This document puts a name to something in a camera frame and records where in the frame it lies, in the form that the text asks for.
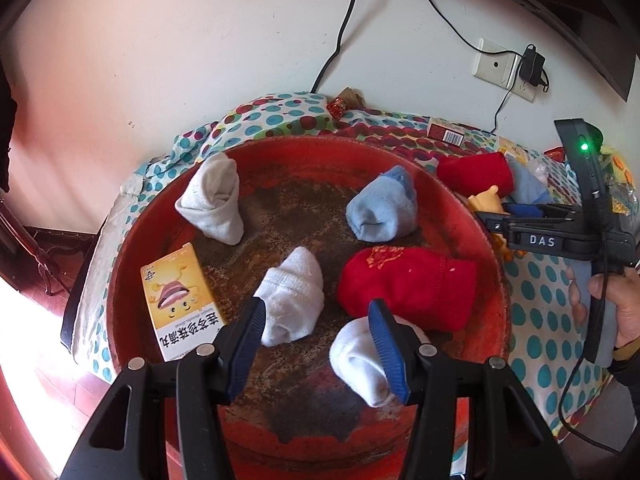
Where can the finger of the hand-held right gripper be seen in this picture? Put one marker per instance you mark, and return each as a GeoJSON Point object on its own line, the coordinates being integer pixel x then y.
{"type": "Point", "coordinates": [522, 209]}
{"type": "Point", "coordinates": [495, 220]}

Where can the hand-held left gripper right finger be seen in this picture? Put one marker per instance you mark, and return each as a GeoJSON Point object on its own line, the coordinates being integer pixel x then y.
{"type": "Point", "coordinates": [390, 355]}

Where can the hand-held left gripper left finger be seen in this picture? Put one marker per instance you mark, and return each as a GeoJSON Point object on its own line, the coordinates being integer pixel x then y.
{"type": "Point", "coordinates": [245, 350]}

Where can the orange rubber animal toy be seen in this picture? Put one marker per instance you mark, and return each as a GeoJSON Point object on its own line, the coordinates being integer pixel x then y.
{"type": "Point", "coordinates": [487, 200]}

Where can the light blue sock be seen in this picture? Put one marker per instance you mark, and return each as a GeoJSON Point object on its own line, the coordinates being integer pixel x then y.
{"type": "Point", "coordinates": [382, 210]}
{"type": "Point", "coordinates": [525, 185]}

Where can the white sock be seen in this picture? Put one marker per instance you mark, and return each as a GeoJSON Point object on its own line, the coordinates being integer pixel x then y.
{"type": "Point", "coordinates": [355, 360]}

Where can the small red sock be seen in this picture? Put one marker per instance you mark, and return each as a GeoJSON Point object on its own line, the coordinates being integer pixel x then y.
{"type": "Point", "coordinates": [475, 172]}

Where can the large red sock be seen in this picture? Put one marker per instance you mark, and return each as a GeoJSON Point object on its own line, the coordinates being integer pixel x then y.
{"type": "Point", "coordinates": [415, 285]}

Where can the cream sock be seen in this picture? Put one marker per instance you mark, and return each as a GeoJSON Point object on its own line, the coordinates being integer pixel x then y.
{"type": "Point", "coordinates": [215, 200]}
{"type": "Point", "coordinates": [295, 295]}

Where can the tall yellow carton box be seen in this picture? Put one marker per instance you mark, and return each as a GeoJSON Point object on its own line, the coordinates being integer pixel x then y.
{"type": "Point", "coordinates": [175, 300]}

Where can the red and gold carton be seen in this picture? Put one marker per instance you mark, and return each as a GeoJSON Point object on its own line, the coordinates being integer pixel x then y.
{"type": "Point", "coordinates": [442, 130]}

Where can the round red tray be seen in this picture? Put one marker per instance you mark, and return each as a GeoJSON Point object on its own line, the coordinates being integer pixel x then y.
{"type": "Point", "coordinates": [300, 220]}

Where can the person's right hand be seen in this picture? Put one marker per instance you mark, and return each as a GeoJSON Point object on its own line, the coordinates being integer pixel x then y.
{"type": "Point", "coordinates": [627, 305]}

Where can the clear bag of yellow pieces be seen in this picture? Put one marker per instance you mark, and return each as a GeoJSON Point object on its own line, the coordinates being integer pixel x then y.
{"type": "Point", "coordinates": [620, 200]}

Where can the yellow plush duck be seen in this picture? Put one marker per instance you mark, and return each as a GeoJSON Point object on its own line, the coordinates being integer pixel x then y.
{"type": "Point", "coordinates": [617, 162]}

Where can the red snack packet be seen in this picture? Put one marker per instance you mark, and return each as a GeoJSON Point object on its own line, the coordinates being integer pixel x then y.
{"type": "Point", "coordinates": [556, 153]}

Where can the polka dot tablecloth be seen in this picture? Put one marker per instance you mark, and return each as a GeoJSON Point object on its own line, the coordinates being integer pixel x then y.
{"type": "Point", "coordinates": [530, 295]}

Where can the black power adapter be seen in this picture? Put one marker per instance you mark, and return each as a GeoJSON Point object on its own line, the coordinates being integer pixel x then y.
{"type": "Point", "coordinates": [531, 65]}

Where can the black flat screen monitor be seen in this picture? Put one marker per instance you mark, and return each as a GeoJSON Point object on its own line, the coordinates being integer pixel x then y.
{"type": "Point", "coordinates": [550, 0]}

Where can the dark wooden furniture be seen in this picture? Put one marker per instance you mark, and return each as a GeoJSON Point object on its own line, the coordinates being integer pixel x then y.
{"type": "Point", "coordinates": [40, 255]}

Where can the dark hanging clothing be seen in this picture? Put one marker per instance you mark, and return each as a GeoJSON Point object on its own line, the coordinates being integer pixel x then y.
{"type": "Point", "coordinates": [7, 125]}

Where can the white wall power outlet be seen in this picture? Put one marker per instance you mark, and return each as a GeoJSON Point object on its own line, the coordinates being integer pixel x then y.
{"type": "Point", "coordinates": [522, 94]}

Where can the white wall socket plate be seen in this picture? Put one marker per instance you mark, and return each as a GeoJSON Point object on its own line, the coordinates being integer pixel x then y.
{"type": "Point", "coordinates": [495, 62]}

